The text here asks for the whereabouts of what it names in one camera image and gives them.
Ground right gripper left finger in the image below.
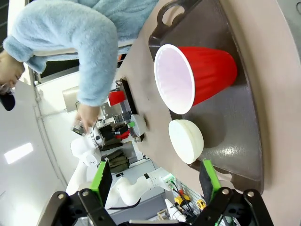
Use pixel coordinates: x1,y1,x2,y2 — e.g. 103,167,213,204
44,159,116,226

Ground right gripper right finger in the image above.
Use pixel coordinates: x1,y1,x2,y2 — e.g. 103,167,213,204
191,159,275,226

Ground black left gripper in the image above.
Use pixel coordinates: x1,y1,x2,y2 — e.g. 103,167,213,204
98,121,143,152

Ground white plastic bowl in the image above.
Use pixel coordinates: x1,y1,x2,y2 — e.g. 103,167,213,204
130,114,147,137

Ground red plastic cup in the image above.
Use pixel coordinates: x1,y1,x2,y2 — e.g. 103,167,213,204
108,91,126,107
154,44,238,115

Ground cream plastic bowl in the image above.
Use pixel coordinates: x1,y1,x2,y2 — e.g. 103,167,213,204
168,119,204,165

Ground person's forearm in blue fleece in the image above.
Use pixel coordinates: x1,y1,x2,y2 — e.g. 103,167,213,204
3,0,119,107

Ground person's hand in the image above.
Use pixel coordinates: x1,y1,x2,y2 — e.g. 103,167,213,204
75,103,100,133

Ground folded dark green cloths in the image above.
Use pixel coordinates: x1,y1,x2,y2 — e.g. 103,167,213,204
103,150,130,174

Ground yellow hand tool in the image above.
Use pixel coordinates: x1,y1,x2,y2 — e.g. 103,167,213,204
174,194,190,206

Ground dark brown plastic tray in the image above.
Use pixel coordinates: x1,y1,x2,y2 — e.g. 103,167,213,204
148,0,264,193

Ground person's torso in blue fleece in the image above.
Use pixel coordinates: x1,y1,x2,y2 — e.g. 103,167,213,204
77,0,160,55

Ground person's head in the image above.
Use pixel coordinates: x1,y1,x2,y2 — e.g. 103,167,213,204
0,50,26,112

